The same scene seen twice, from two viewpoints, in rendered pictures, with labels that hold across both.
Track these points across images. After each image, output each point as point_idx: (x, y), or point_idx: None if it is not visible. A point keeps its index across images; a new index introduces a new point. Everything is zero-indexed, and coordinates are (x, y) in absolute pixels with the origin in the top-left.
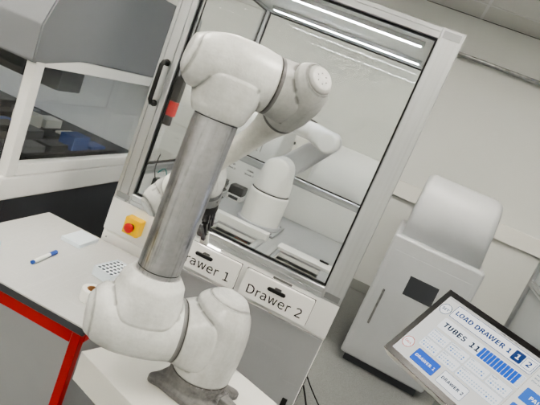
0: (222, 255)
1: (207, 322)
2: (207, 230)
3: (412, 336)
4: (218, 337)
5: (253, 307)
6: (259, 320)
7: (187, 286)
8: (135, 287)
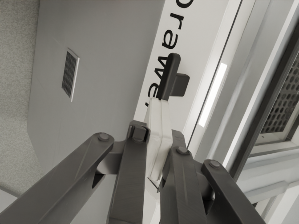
0: (186, 133)
1: None
2: (162, 174)
3: None
4: None
5: (113, 182)
6: (101, 186)
7: (136, 30)
8: None
